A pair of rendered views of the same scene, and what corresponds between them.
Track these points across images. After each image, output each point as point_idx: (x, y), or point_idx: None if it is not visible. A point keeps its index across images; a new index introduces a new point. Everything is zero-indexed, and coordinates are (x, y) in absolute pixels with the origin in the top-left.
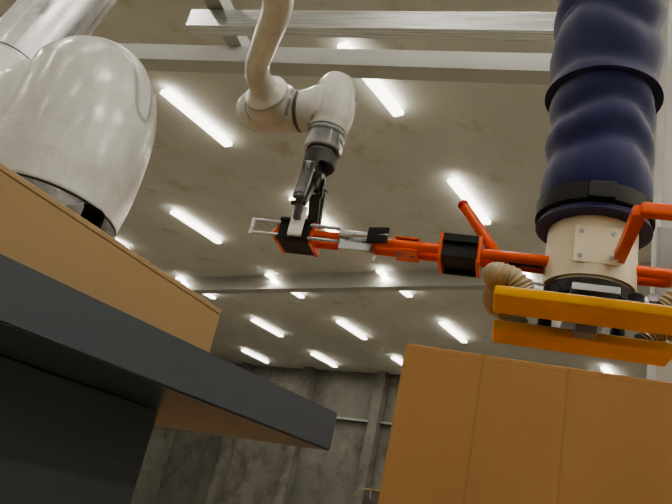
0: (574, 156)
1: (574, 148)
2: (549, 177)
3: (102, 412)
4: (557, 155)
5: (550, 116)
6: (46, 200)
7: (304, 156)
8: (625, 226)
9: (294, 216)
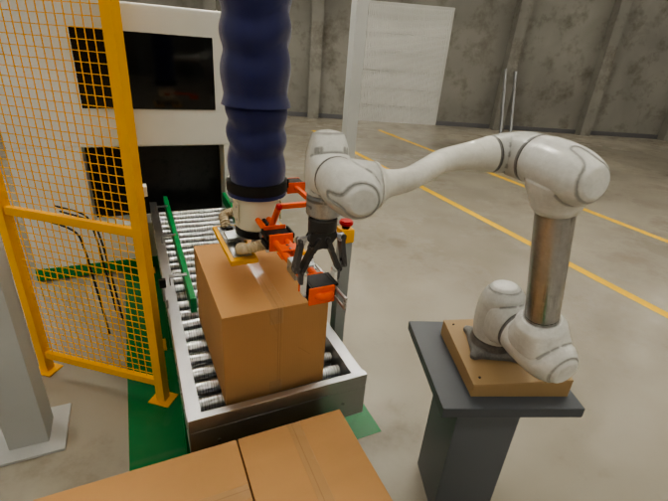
0: (284, 164)
1: (282, 158)
2: (277, 176)
3: None
4: (278, 161)
5: (267, 125)
6: None
7: (335, 227)
8: (301, 205)
9: (338, 277)
